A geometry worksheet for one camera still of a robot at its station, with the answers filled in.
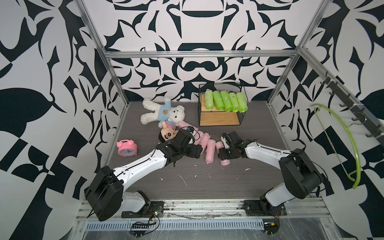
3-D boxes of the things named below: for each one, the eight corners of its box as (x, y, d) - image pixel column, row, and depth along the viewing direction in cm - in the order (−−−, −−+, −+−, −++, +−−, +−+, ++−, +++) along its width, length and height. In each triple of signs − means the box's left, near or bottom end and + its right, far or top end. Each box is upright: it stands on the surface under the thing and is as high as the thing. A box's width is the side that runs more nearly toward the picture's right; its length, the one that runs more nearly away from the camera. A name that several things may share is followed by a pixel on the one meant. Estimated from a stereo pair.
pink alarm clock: (122, 157, 93) (114, 147, 84) (124, 149, 96) (117, 139, 87) (136, 157, 93) (131, 147, 84) (138, 149, 96) (133, 139, 87)
